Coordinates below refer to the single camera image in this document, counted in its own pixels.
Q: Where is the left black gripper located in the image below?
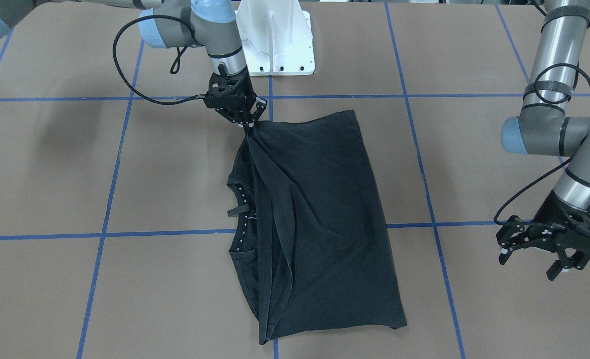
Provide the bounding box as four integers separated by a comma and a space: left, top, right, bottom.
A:
496, 191, 590, 280

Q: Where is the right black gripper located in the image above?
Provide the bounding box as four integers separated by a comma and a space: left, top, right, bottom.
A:
204, 70, 268, 131

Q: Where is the black graphic t-shirt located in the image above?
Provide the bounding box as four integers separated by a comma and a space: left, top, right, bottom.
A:
227, 110, 407, 345

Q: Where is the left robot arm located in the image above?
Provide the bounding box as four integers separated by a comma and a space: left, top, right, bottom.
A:
496, 0, 590, 280

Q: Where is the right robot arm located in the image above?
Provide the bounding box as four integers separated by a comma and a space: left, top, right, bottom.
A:
101, 0, 267, 132

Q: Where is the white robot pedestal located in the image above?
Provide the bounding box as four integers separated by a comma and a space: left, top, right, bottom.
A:
236, 0, 316, 76

